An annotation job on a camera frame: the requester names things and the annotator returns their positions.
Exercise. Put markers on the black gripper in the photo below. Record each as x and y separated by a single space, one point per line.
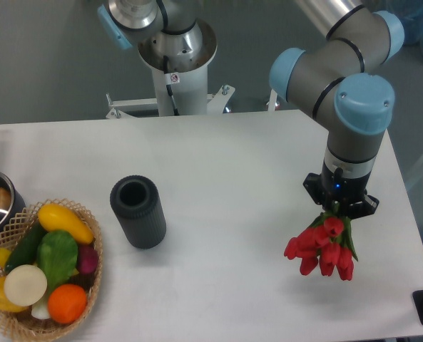
342 196

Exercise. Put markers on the red tulip bouquet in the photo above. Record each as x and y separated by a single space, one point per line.
326 244

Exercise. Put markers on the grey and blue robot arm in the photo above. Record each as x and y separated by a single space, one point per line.
334 85

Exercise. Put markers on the blue plastic bag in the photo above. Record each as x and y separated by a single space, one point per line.
410 13

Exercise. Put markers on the dark grey ribbed vase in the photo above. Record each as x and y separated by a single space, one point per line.
136 203

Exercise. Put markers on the purple radish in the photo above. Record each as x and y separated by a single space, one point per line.
87 260

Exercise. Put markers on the green lettuce leaf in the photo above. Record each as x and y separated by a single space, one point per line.
57 256

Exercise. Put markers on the yellow squash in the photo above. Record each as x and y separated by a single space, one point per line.
53 217

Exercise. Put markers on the orange fruit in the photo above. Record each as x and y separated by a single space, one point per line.
67 303

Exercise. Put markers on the woven wicker basket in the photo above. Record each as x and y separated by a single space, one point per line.
22 326

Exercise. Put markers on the dark green cucumber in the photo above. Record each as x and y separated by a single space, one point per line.
26 250

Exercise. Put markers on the white round onion slice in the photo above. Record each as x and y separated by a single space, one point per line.
25 285

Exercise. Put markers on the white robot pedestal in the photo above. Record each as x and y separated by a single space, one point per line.
179 69

